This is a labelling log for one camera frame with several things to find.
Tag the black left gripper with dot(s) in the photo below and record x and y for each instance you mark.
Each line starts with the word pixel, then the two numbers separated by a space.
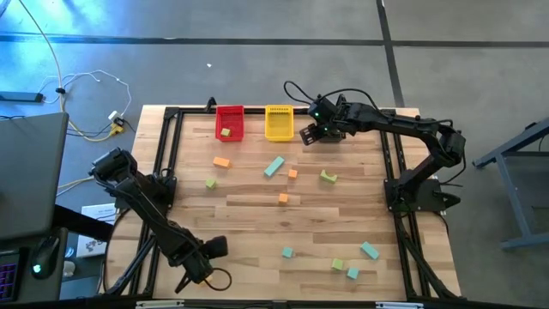
pixel 193 262

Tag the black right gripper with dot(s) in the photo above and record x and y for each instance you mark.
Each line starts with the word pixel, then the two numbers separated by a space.
pixel 332 133

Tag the small orange cube block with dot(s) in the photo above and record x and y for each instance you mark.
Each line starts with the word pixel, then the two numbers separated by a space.
pixel 292 173

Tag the green arch block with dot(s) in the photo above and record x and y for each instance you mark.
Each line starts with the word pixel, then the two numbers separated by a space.
pixel 324 177

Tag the long blue block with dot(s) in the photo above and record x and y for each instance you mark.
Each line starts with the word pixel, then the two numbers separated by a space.
pixel 274 166

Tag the green cube block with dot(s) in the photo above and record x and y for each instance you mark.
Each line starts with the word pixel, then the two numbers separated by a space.
pixel 210 183
pixel 337 264
pixel 225 132

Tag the blue cube block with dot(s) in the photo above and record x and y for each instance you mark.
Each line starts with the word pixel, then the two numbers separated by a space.
pixel 353 273
pixel 287 252

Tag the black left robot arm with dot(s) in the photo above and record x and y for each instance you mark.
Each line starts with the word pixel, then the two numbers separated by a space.
pixel 146 201

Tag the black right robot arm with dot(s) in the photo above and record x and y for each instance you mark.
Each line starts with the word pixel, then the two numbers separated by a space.
pixel 399 124

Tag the yellow plastic basket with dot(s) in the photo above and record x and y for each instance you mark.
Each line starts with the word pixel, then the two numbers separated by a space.
pixel 279 124

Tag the red plastic basket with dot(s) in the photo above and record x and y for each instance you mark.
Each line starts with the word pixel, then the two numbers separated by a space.
pixel 235 121

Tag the white booklet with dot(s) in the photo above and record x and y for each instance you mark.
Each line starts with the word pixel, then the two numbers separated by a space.
pixel 98 211

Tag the small white object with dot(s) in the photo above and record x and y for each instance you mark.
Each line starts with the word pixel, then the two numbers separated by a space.
pixel 69 268

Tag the black diagonal bar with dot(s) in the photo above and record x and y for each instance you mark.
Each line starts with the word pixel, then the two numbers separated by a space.
pixel 81 223

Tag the blue rectangular block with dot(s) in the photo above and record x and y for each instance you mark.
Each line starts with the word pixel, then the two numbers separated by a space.
pixel 369 250

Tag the dark desk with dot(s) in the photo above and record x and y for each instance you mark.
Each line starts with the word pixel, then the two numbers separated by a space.
pixel 47 292

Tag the black computer mouse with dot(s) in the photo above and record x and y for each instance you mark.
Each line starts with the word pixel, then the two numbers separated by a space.
pixel 45 253

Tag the yellow plug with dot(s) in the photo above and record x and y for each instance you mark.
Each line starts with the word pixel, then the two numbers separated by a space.
pixel 116 129

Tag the white power adapter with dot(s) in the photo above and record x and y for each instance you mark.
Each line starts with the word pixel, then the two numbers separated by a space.
pixel 114 116

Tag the backlit keyboard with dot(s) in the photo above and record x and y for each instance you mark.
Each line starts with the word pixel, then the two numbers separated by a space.
pixel 8 279

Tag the black power strip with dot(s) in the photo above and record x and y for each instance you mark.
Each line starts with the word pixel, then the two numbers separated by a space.
pixel 21 96

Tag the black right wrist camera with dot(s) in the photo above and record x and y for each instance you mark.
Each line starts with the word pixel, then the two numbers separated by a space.
pixel 321 110

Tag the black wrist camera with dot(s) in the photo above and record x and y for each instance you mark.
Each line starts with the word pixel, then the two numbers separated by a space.
pixel 321 110
pixel 215 246

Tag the silver bracket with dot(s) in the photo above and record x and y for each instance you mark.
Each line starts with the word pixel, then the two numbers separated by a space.
pixel 399 305
pixel 161 304

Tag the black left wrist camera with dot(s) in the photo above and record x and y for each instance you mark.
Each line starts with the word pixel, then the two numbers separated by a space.
pixel 215 246

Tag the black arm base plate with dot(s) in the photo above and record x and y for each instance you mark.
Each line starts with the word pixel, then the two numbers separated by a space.
pixel 168 195
pixel 431 196

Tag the black aluminium table frame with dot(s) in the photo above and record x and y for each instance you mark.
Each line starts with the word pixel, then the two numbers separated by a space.
pixel 195 110

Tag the grey metal table frame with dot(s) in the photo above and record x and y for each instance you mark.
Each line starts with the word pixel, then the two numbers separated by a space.
pixel 510 145

